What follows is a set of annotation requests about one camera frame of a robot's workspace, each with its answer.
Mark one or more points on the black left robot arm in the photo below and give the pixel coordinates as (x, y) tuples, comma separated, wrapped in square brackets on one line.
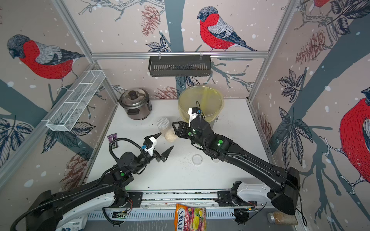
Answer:
[(50, 211)]

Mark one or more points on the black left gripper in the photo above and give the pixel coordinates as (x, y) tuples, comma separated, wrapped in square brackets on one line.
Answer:
[(163, 156)]

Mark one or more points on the clear jar with sealed top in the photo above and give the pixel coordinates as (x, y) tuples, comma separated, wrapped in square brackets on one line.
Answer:
[(163, 125)]

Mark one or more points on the silver rice cooker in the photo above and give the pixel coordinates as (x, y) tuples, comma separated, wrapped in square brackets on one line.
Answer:
[(136, 103)]

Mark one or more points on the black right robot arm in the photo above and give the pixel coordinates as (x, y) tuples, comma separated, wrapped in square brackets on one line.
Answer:
[(284, 184)]

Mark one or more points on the jar lying at base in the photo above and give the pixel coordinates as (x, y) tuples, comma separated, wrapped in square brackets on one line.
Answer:
[(280, 218)]

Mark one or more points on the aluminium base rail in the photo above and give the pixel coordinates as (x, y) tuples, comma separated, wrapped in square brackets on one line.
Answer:
[(161, 205)]

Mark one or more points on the small clear jar with rice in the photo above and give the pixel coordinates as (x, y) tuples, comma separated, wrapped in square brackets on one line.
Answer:
[(170, 135)]

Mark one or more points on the mesh bin with yellow bag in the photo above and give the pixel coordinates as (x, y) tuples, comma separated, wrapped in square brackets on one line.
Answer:
[(210, 100)]

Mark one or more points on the Fox's fruits candy bag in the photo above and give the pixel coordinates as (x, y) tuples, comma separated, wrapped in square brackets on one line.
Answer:
[(189, 218)]

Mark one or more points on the black hanging wire basket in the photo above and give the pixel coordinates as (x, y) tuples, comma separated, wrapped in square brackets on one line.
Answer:
[(180, 66)]

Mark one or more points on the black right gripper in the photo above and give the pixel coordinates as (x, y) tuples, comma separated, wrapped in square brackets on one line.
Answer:
[(183, 127)]

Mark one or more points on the purple M&M's candy packet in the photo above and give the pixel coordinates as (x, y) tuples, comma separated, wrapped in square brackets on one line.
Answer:
[(111, 139)]

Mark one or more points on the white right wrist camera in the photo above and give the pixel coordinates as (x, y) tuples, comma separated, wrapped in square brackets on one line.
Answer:
[(193, 113)]

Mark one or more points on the white wire mesh shelf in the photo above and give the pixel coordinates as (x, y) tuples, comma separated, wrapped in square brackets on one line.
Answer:
[(67, 115)]

